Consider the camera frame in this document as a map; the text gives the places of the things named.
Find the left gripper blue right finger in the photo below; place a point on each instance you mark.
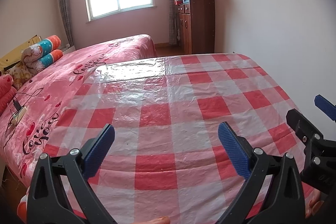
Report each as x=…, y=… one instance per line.
x=284, y=201

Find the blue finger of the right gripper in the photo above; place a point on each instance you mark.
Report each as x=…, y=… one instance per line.
x=303, y=128
x=325, y=106

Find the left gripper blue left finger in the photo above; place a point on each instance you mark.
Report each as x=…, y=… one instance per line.
x=78, y=165

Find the person's right hand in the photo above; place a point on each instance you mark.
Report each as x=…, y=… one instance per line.
x=314, y=204

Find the pink love you bedspread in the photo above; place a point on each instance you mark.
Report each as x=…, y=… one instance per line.
x=47, y=95

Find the white power strip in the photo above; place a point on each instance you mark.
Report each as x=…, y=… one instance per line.
x=18, y=116

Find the folded pink love blanket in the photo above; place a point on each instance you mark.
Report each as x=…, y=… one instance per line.
x=7, y=91

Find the red white checkered tablecloth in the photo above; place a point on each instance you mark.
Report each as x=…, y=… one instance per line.
x=167, y=158

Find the floral beige pillow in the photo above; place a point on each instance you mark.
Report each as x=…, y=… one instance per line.
x=20, y=74

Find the lower rolled colourful quilt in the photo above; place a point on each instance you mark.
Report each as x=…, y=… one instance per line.
x=42, y=63

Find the rolled colourful quilt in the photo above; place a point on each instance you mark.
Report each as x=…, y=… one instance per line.
x=42, y=63
x=40, y=49

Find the yellow headboard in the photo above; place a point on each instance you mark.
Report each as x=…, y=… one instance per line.
x=13, y=57

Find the brown wooden cabinet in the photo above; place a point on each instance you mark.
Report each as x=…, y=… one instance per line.
x=196, y=25

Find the upper rolled colourful quilt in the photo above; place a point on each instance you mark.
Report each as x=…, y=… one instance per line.
x=40, y=49

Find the left plaid curtain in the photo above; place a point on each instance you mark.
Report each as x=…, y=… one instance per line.
x=64, y=7

